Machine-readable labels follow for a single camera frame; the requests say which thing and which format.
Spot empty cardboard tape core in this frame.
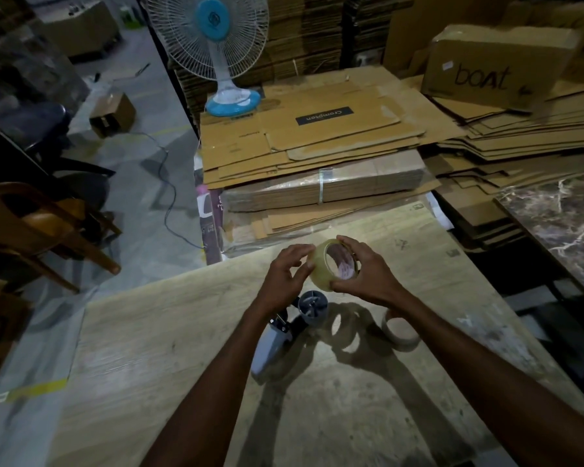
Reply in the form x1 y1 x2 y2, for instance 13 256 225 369
381 310 421 350

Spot big cardboard box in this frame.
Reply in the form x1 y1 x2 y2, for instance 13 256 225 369
38 0 122 59

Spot grey tape dispenser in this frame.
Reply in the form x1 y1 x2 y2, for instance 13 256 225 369
250 290 330 376

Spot stack of flattened cardboard sheets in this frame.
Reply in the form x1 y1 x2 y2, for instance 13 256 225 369
199 66 468 190

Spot clear packing tape roll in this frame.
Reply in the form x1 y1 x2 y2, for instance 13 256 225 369
308 239 360 293

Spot black power cable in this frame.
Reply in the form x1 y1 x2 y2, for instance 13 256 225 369
127 131 206 250

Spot large printed cardboard box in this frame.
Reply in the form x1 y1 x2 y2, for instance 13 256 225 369
421 24 584 111

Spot small cardboard box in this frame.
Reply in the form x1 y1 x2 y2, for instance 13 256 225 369
89 91 137 139

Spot dark marble slab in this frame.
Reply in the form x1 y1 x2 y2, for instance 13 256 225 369
494 171 584 307

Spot pile of flattened brown cartons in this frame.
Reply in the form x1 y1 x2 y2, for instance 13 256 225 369
401 73 584 251

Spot person's left hand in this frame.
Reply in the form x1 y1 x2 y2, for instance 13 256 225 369
256 244 317 317

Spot person's right forearm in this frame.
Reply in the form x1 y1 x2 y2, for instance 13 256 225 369
388 294 584 467

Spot wall of stacked cardboard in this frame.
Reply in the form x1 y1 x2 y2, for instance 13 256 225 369
168 0 414 122

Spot wooden chair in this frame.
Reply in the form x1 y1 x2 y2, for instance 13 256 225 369
0 182 123 294

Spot person's left forearm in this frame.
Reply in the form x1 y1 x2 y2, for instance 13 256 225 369
140 302 284 467

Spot black office chair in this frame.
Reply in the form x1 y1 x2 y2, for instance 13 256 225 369
0 102 117 210

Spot white and blue table fan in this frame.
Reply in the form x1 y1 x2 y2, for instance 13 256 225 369
144 0 270 117

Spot person's right hand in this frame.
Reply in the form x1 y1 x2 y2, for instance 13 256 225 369
329 235 408 311

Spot strapped bundle of flat cartons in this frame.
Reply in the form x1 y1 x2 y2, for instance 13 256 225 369
220 150 441 212

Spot purple and white packet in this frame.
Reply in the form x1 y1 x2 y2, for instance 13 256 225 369
195 185 224 266

